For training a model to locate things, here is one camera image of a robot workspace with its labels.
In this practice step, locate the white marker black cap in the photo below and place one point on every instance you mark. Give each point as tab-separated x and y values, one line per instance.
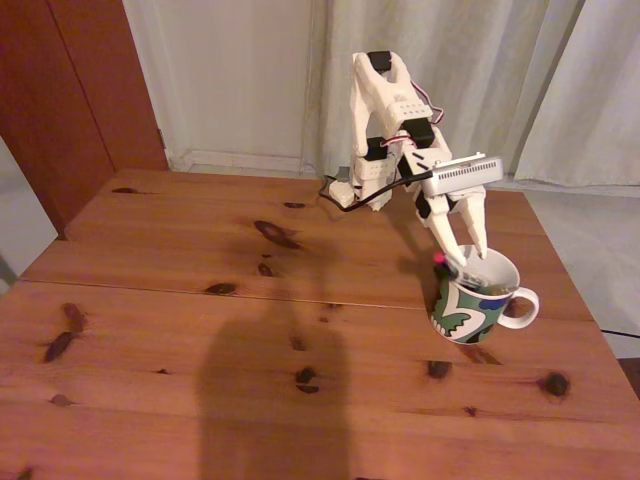
472	277

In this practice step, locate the white green patterned mug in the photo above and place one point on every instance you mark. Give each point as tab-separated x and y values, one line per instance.
465	315

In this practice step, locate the pale curtain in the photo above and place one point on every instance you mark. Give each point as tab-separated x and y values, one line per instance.
595	110
475	75

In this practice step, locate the brown wooden door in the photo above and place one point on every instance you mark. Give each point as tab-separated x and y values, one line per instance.
60	100

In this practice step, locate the white furniture panel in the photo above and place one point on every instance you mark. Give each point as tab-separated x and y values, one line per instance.
20	225

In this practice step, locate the silver camera box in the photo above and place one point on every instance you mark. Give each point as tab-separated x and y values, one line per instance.
462	175

